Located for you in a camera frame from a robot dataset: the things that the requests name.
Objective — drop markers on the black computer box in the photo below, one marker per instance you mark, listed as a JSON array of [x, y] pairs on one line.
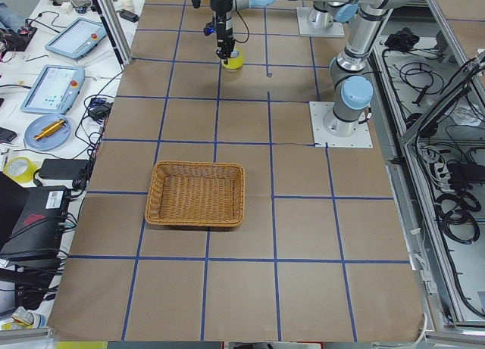
[[31, 220]]

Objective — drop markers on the spare yellow tape roll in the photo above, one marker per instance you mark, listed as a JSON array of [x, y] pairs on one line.
[[20, 169]]

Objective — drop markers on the teach pendant tablet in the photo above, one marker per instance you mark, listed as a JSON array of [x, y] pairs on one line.
[[55, 90], [78, 39]]

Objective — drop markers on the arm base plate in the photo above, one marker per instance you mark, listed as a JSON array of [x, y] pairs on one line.
[[328, 131], [314, 23]]

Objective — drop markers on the blue plate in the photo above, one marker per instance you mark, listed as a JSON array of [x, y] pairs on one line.
[[49, 143]]

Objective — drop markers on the brown wicker basket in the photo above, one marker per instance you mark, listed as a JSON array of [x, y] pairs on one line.
[[183, 193]]

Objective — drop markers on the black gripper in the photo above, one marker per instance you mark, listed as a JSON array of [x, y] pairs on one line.
[[226, 28]]

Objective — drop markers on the upper teach pendant tablet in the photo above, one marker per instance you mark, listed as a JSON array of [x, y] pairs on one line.
[[78, 39]]

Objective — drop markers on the black power adapter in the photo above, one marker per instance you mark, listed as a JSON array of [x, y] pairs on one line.
[[62, 169]]

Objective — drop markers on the white paper cup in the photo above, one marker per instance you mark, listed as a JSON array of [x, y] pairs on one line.
[[128, 5]]

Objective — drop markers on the black cloth bundle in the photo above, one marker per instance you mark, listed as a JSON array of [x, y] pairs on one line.
[[403, 40]]

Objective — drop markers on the aluminium frame post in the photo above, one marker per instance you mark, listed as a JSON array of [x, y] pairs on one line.
[[115, 33]]

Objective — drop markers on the lower teach pendant tablet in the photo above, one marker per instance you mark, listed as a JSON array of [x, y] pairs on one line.
[[55, 90]]

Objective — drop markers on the brass cylinder tool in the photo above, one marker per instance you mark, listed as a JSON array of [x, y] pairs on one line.
[[50, 130]]

